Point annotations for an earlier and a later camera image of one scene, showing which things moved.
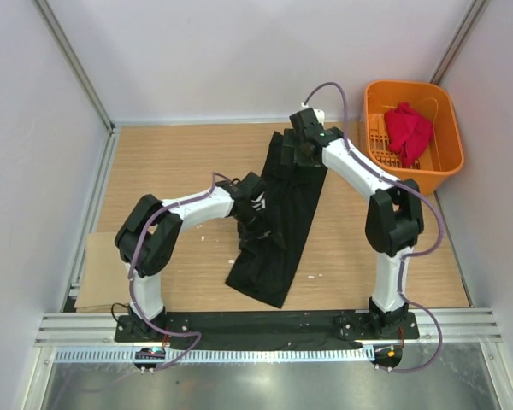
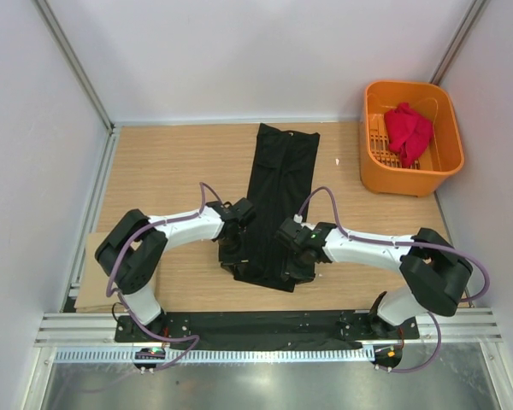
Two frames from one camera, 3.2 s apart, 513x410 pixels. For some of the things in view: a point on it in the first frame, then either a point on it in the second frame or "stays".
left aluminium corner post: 52,21 stays
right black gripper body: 290,141 → 297,266
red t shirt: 408,132 stays
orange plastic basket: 443,155 stays
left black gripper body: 253,224 → 233,252
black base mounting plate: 268,328 stays
